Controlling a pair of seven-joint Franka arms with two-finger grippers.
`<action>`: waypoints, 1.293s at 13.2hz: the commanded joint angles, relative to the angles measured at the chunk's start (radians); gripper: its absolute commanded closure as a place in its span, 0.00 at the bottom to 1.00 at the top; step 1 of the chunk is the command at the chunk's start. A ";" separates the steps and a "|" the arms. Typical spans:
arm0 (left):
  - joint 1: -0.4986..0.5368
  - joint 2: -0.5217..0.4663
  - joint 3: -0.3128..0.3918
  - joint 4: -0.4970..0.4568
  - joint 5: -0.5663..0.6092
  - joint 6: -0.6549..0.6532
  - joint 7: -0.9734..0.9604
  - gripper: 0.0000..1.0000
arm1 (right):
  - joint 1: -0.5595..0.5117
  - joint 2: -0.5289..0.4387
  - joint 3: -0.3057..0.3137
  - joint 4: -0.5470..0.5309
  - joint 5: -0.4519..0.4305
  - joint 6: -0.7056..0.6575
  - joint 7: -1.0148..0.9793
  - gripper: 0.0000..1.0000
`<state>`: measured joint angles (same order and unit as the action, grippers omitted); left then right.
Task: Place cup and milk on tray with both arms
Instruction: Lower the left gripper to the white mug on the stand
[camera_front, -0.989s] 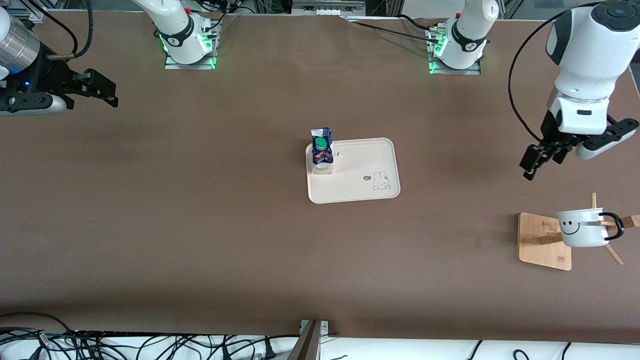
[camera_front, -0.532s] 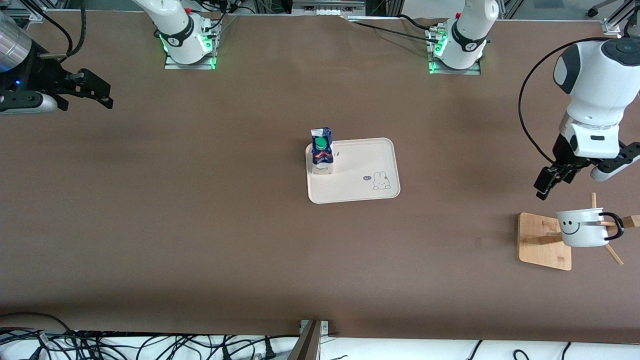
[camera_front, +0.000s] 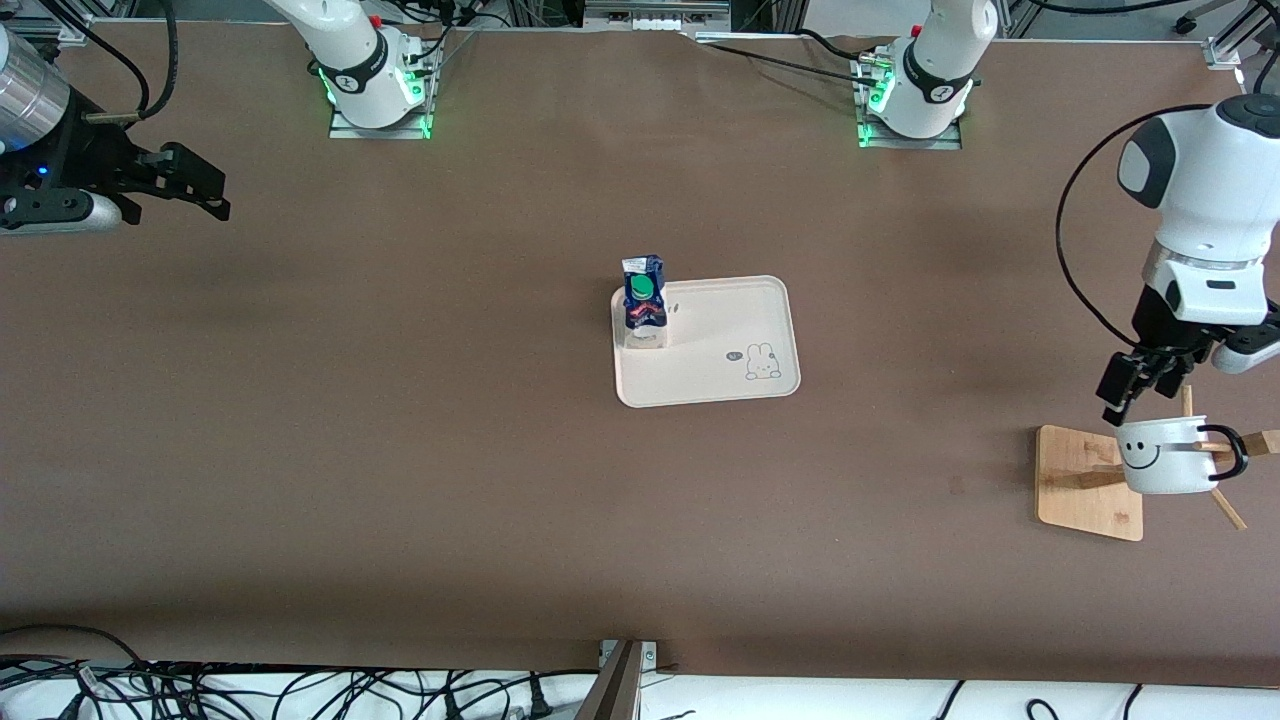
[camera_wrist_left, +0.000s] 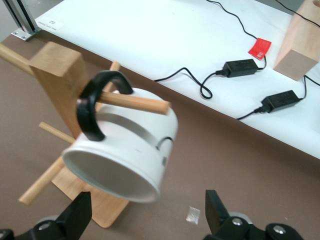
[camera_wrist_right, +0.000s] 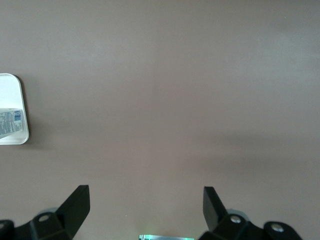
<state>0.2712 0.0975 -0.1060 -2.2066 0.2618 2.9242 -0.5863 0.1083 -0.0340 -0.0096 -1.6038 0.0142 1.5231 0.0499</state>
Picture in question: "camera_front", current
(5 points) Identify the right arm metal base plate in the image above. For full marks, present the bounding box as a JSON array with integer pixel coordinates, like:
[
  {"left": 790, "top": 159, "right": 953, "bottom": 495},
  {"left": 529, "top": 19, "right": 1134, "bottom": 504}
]
[{"left": 328, "top": 98, "right": 434, "bottom": 141}]

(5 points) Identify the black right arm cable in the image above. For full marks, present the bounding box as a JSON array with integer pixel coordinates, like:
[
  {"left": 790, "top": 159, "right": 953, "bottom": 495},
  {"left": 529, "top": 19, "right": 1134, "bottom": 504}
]
[
  {"left": 40, "top": 0, "right": 153, "bottom": 113},
  {"left": 85, "top": 0, "right": 181, "bottom": 123}
]

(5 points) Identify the wooden cup stand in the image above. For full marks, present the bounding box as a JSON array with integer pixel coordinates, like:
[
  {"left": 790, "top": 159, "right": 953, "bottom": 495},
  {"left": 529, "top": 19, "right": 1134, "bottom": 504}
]
[{"left": 1036, "top": 385, "right": 1280, "bottom": 542}]

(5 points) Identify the white smiley cup black handle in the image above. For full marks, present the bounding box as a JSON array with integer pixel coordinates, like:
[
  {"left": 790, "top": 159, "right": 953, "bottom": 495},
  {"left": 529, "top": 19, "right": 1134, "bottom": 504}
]
[{"left": 1112, "top": 415, "right": 1249, "bottom": 496}]

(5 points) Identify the black cable with plug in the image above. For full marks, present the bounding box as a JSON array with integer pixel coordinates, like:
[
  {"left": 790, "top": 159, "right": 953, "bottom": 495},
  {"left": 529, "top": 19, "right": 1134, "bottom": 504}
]
[{"left": 440, "top": 668, "right": 601, "bottom": 720}]

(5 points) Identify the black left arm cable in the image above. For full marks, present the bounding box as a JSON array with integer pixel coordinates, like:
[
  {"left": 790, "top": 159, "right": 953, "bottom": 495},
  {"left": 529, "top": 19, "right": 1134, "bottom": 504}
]
[{"left": 1056, "top": 103, "right": 1216, "bottom": 353}]

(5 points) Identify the aluminium profile post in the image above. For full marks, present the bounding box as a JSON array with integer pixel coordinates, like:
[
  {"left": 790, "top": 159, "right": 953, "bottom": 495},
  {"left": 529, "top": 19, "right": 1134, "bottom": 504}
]
[{"left": 575, "top": 638, "right": 661, "bottom": 720}]

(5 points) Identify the grey power strip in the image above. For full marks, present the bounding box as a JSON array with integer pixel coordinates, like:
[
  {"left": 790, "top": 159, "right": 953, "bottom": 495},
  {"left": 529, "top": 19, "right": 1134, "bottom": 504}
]
[{"left": 585, "top": 0, "right": 731, "bottom": 31}]

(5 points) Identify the blue milk carton green cap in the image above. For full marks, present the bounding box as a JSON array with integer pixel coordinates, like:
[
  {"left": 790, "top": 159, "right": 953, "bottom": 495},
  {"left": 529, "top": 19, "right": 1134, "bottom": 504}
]
[{"left": 620, "top": 254, "right": 669, "bottom": 349}]

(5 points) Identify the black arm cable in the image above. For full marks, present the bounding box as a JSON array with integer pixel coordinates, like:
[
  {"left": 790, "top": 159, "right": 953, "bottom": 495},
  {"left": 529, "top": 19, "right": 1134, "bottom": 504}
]
[
  {"left": 40, "top": 0, "right": 153, "bottom": 113},
  {"left": 85, "top": 0, "right": 181, "bottom": 123},
  {"left": 1056, "top": 103, "right": 1216, "bottom": 353}
]

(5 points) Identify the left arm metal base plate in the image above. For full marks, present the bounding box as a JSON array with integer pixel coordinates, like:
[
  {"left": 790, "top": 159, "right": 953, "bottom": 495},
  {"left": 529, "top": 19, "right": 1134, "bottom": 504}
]
[{"left": 855, "top": 55, "right": 964, "bottom": 151}]

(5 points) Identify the cream rabbit print tray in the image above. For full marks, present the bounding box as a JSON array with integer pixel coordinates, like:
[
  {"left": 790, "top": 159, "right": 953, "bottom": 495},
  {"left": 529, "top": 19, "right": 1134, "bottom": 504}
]
[{"left": 610, "top": 275, "right": 802, "bottom": 409}]

